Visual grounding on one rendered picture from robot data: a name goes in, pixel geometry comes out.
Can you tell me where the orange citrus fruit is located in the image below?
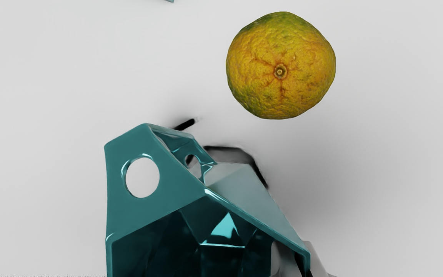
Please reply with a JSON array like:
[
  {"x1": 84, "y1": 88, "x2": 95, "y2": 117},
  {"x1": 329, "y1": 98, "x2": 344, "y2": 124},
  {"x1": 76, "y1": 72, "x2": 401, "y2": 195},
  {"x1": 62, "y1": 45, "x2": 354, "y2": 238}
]
[{"x1": 226, "y1": 11, "x2": 336, "y2": 120}]

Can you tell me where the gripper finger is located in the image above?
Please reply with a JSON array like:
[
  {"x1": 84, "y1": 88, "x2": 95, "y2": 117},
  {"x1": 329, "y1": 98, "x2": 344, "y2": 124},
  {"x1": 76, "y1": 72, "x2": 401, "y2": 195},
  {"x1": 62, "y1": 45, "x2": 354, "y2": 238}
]
[{"x1": 271, "y1": 240, "x2": 336, "y2": 277}]

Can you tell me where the teal faceted mug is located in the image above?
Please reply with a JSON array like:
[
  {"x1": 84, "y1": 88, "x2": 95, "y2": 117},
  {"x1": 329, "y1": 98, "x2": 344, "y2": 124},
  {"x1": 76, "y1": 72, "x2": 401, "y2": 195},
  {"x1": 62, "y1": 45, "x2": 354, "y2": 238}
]
[{"x1": 104, "y1": 123, "x2": 313, "y2": 277}]

